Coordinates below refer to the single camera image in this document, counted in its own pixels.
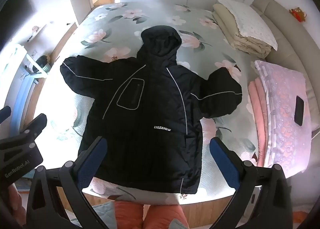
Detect cream folded quilt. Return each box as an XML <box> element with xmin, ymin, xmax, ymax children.
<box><xmin>212</xmin><ymin>3</ymin><xmax>273</xmax><ymax>59</ymax></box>

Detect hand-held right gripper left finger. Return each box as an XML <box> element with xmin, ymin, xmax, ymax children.
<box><xmin>26</xmin><ymin>136</ymin><xmax>108</xmax><ymax>229</ymax></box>

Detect person's left leg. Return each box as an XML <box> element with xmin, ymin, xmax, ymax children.
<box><xmin>114</xmin><ymin>200</ymin><xmax>147</xmax><ymax>229</ymax></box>

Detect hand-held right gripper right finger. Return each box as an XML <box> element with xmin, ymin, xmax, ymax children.
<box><xmin>209</xmin><ymin>137</ymin><xmax>293</xmax><ymax>229</ymax></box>

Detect black hooded jacket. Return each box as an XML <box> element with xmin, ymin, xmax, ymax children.
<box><xmin>60</xmin><ymin>26</ymin><xmax>242</xmax><ymax>194</ymax></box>

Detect floral quilted bedspread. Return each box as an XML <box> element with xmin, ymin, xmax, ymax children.
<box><xmin>37</xmin><ymin>1</ymin><xmax>260</xmax><ymax>206</ymax></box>

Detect black phone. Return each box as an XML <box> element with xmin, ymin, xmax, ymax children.
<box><xmin>294</xmin><ymin>96</ymin><xmax>305</xmax><ymax>126</ymax></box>

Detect pink patterned pillow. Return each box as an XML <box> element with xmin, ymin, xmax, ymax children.
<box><xmin>254</xmin><ymin>60</ymin><xmax>320</xmax><ymax>170</ymax></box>

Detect white scalloped pillow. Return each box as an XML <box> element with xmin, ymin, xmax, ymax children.
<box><xmin>217</xmin><ymin>0</ymin><xmax>278</xmax><ymax>51</ymax></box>

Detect black television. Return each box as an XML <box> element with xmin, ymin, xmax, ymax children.
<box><xmin>0</xmin><ymin>0</ymin><xmax>35</xmax><ymax>37</ymax></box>

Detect wooden bed frame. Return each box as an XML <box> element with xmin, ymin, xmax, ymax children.
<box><xmin>56</xmin><ymin>186</ymin><xmax>239</xmax><ymax>217</ymax></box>

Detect person's right leg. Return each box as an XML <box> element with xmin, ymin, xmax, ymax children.
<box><xmin>145</xmin><ymin>204</ymin><xmax>191</xmax><ymax>229</ymax></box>

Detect green perforated bin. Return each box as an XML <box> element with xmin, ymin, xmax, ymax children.
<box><xmin>37</xmin><ymin>55</ymin><xmax>52</xmax><ymax>74</ymax></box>

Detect person's leg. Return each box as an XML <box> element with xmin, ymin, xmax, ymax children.
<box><xmin>145</xmin><ymin>204</ymin><xmax>191</xmax><ymax>229</ymax></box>
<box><xmin>114</xmin><ymin>200</ymin><xmax>147</xmax><ymax>229</ymax></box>

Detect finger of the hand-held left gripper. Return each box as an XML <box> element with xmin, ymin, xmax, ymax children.
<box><xmin>0</xmin><ymin>106</ymin><xmax>12</xmax><ymax>124</ymax></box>
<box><xmin>18</xmin><ymin>114</ymin><xmax>48</xmax><ymax>143</ymax></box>

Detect white wall desk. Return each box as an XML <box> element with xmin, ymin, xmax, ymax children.
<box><xmin>25</xmin><ymin>21</ymin><xmax>78</xmax><ymax>43</ymax></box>

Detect pink folded blanket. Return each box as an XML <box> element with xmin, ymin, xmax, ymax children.
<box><xmin>247</xmin><ymin>79</ymin><xmax>270</xmax><ymax>168</ymax></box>

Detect red plush toy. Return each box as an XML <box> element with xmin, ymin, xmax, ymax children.
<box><xmin>289</xmin><ymin>7</ymin><xmax>307</xmax><ymax>22</ymax></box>

